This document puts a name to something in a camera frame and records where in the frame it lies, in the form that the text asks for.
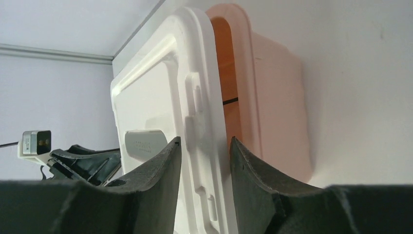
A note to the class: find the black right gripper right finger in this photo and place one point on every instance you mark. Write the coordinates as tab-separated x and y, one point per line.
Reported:
268	201

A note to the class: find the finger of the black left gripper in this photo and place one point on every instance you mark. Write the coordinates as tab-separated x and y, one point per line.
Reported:
105	163

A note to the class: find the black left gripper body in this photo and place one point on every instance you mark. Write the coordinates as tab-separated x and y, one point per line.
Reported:
60	172

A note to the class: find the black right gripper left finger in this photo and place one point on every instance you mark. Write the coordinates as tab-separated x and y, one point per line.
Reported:
142	201

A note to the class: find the white plastic bin lid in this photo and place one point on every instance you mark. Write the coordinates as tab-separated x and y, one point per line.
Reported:
172	85

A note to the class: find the black metal ring stand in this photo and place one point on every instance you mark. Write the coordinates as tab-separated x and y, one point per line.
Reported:
229	101

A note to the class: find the pink plastic bin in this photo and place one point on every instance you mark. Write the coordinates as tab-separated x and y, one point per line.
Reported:
270	117

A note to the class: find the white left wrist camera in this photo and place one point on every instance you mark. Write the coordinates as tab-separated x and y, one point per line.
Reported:
35	146

